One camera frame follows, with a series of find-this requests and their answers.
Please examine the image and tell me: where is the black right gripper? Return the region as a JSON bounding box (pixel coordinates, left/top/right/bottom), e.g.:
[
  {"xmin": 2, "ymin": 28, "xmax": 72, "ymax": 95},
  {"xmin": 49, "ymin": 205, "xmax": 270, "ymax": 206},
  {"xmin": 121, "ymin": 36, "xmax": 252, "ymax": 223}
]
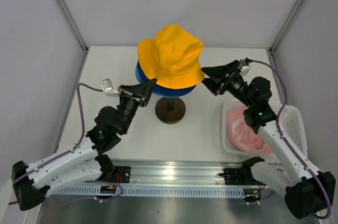
[{"xmin": 200, "ymin": 60, "xmax": 254, "ymax": 108}]

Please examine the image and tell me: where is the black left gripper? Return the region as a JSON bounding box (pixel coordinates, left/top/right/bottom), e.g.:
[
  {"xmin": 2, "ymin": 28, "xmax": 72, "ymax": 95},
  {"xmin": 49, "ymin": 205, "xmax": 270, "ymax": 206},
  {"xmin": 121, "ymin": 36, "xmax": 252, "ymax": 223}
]
[{"xmin": 118, "ymin": 79, "xmax": 157, "ymax": 134}]

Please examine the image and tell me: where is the dark blue bucket hat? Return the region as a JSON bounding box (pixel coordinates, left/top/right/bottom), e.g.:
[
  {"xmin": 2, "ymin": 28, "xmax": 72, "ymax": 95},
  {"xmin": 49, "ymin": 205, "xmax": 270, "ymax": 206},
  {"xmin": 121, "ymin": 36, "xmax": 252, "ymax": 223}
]
[{"xmin": 135, "ymin": 62, "xmax": 196, "ymax": 98}]

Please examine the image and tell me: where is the mannequin head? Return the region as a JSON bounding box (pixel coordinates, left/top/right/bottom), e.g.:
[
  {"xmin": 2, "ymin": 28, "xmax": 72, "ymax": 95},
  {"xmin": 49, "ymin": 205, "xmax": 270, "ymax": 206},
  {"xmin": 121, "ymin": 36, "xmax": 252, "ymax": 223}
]
[{"xmin": 155, "ymin": 97, "xmax": 186, "ymax": 124}]

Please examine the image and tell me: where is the yellow bucket hat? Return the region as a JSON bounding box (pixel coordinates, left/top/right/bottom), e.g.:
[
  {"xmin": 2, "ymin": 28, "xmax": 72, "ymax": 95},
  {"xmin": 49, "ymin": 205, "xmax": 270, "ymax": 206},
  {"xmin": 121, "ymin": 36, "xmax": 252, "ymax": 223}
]
[{"xmin": 137, "ymin": 24, "xmax": 204, "ymax": 89}]

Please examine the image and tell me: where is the pink bucket hat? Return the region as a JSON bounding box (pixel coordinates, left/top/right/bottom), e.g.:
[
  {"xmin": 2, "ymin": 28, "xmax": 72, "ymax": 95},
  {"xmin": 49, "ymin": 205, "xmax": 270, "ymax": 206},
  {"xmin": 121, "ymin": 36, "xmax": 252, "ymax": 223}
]
[{"xmin": 226, "ymin": 106, "xmax": 273, "ymax": 155}]

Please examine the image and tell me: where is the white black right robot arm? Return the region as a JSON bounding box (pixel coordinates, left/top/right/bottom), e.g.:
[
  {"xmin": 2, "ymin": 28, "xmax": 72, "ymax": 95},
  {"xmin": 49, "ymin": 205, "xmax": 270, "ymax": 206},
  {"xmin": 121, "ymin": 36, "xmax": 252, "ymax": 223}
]
[{"xmin": 201, "ymin": 58, "xmax": 336, "ymax": 220}]

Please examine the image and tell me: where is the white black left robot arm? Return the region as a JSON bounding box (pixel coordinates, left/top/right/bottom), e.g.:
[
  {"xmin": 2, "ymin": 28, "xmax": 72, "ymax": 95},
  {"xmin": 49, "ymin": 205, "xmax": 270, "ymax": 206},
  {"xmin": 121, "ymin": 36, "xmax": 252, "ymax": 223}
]
[{"xmin": 12, "ymin": 79, "xmax": 157, "ymax": 211}]

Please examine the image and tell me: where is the white plastic basket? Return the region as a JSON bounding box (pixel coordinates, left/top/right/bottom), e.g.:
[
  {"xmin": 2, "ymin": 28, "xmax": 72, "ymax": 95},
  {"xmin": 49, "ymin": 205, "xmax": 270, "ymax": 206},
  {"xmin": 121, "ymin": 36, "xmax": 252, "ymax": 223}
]
[{"xmin": 221, "ymin": 98, "xmax": 307, "ymax": 160}]

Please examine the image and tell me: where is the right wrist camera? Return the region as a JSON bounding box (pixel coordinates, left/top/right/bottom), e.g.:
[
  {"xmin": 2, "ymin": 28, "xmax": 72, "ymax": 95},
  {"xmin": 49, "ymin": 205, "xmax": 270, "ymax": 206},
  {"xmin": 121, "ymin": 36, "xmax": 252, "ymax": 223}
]
[{"xmin": 238, "ymin": 58, "xmax": 252, "ymax": 77}]

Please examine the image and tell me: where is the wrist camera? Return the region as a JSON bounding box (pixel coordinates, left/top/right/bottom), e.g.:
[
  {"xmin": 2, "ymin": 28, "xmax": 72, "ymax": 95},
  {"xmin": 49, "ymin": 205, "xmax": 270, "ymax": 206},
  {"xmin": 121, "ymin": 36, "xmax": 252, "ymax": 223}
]
[
  {"xmin": 238, "ymin": 58, "xmax": 252, "ymax": 77},
  {"xmin": 102, "ymin": 78, "xmax": 120, "ymax": 97}
]

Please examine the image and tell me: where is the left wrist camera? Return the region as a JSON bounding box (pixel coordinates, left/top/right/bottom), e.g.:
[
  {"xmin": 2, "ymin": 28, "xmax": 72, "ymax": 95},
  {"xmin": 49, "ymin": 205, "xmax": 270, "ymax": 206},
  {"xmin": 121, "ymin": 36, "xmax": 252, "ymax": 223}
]
[{"xmin": 102, "ymin": 78, "xmax": 120, "ymax": 97}]

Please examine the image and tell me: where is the aluminium front rail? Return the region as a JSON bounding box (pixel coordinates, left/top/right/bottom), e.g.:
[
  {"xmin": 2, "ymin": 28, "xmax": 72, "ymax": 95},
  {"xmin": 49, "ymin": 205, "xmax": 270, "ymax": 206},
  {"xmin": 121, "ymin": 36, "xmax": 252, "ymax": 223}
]
[{"xmin": 34, "ymin": 159, "xmax": 323, "ymax": 189}]

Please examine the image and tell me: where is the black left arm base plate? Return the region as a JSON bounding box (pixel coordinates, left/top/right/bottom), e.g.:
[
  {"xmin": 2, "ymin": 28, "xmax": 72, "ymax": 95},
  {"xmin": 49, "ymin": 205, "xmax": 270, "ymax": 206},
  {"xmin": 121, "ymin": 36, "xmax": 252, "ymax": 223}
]
[{"xmin": 107, "ymin": 166, "xmax": 132, "ymax": 184}]

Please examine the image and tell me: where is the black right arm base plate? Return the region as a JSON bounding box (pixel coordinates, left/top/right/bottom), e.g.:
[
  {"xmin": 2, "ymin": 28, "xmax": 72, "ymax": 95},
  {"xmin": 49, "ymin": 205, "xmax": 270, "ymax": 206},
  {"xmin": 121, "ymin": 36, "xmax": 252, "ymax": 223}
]
[{"xmin": 218, "ymin": 167, "xmax": 263, "ymax": 185}]

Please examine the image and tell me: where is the white slotted cable duct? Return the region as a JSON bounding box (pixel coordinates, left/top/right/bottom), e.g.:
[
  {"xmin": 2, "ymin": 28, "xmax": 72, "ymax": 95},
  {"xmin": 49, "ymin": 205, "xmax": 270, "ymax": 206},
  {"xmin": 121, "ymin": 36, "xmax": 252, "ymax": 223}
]
[{"xmin": 57, "ymin": 184, "xmax": 245, "ymax": 199}]

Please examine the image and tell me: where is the aluminium right corner post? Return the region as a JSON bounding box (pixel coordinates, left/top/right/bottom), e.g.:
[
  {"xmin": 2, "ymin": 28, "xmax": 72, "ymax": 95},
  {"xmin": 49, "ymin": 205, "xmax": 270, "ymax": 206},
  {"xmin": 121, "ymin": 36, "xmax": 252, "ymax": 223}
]
[{"xmin": 269, "ymin": 0, "xmax": 306, "ymax": 55}]

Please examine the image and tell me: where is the aluminium corner post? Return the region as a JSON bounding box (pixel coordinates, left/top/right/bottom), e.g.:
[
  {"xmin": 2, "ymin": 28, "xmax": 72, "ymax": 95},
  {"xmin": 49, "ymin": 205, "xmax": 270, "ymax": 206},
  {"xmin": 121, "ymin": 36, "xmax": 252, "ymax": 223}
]
[
  {"xmin": 55, "ymin": 0, "xmax": 88, "ymax": 53},
  {"xmin": 269, "ymin": 0, "xmax": 306, "ymax": 55}
]

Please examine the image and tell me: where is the aluminium left corner post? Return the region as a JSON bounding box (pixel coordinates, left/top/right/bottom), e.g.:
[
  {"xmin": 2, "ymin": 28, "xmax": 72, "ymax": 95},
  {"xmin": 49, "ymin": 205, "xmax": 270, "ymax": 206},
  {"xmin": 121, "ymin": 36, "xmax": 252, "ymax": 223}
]
[{"xmin": 55, "ymin": 0, "xmax": 88, "ymax": 53}]

